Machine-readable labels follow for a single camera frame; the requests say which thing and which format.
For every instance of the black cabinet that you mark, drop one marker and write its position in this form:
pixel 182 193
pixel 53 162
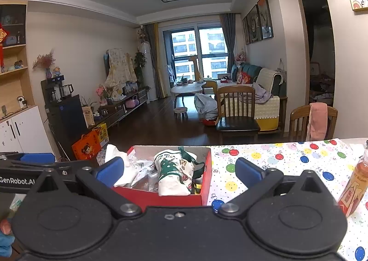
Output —
pixel 67 123

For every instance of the small round stool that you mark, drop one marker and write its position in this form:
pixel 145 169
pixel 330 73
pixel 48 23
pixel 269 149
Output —
pixel 180 110

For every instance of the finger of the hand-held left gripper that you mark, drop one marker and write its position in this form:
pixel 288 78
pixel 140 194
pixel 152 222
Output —
pixel 28 166
pixel 37 158

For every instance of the floral cloth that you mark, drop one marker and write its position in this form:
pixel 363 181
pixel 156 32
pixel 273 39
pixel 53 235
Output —
pixel 119 72

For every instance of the low coffee table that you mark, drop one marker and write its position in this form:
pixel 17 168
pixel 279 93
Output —
pixel 187 88

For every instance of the red cushion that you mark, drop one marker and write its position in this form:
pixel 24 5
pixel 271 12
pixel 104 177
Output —
pixel 243 77

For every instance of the white tower air conditioner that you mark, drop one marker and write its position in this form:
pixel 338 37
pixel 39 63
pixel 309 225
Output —
pixel 149 71

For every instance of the clear plastic bag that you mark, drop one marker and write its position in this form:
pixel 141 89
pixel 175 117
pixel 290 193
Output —
pixel 146 184

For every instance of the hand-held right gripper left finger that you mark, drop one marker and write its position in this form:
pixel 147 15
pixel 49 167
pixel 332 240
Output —
pixel 110 171

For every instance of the green potted plant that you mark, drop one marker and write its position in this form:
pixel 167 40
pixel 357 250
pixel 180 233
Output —
pixel 140 62

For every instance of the small doll figurine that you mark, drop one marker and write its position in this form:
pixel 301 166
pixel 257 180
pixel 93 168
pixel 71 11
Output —
pixel 57 72

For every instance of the black coffee machine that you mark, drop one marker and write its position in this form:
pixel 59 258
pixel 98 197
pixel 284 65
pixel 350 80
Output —
pixel 53 88

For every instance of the orange drink bottle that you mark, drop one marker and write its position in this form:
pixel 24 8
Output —
pixel 355 186

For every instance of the grey cloth bundle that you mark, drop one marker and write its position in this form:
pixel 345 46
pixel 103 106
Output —
pixel 205 105

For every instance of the pink flower bouquet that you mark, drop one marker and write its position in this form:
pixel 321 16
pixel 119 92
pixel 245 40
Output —
pixel 100 91

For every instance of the vase of dried pink flowers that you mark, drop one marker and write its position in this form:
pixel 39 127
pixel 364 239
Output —
pixel 44 62

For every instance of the giraffe toy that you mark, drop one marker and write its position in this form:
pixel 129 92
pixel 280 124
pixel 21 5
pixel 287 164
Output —
pixel 195 66

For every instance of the green sofa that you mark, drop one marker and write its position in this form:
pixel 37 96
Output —
pixel 271 111

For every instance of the small white camera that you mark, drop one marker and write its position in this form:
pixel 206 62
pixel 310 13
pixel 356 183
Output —
pixel 21 102

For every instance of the lilac clothing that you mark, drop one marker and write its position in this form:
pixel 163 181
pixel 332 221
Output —
pixel 263 94

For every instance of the wooden shelf unit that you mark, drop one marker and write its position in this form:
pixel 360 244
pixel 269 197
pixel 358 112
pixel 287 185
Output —
pixel 14 82

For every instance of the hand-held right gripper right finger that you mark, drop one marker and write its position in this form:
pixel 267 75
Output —
pixel 248 170

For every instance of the dark tv stand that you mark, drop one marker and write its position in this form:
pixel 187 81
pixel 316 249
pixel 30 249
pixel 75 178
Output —
pixel 123 111

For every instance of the yellow box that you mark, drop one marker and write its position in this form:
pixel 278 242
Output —
pixel 101 133

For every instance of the white green printed cloth bag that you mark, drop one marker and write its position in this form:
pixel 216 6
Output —
pixel 172 174

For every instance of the grey and yellow curtain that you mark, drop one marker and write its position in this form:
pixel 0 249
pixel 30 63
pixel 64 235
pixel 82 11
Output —
pixel 156 59

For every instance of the pink towel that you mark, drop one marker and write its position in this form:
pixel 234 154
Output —
pixel 316 120

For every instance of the clear bubble wrap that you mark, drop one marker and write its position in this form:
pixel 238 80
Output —
pixel 102 157

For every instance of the printed plastic packet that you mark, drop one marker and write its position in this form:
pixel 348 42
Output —
pixel 145 167

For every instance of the yellow child chair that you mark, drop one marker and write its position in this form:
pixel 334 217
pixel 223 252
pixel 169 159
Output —
pixel 210 85

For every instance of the cream sofa blanket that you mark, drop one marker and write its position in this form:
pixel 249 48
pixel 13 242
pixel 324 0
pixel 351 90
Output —
pixel 267 77

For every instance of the red basin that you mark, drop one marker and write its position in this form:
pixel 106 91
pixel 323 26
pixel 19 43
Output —
pixel 210 122

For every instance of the brown wooden chair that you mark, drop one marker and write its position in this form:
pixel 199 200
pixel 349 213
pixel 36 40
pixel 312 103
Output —
pixel 297 123

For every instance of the red knot ornament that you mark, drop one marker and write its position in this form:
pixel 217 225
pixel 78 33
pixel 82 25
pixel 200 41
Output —
pixel 3 36

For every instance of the brown paper bag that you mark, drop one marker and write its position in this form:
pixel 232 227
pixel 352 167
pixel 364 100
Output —
pixel 87 117

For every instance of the dried flower bunch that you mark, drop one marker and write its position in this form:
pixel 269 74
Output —
pixel 142 35

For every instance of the dark framed picture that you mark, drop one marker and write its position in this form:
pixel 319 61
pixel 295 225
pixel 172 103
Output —
pixel 254 25
pixel 265 18
pixel 246 30

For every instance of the wooden chair with black seat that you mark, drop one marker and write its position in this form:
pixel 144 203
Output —
pixel 237 124

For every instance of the white cloth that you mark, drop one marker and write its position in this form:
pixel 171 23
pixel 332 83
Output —
pixel 126 174

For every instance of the balcony window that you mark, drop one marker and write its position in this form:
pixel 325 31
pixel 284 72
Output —
pixel 195 48

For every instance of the red cardboard box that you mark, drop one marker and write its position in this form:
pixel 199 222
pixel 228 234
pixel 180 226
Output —
pixel 172 199

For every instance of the orange gift box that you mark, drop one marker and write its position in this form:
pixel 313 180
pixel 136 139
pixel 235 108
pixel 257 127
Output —
pixel 86 146

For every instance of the white cabinet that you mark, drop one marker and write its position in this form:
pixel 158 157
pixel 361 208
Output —
pixel 26 134

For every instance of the pink plush toy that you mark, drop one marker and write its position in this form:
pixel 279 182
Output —
pixel 240 56

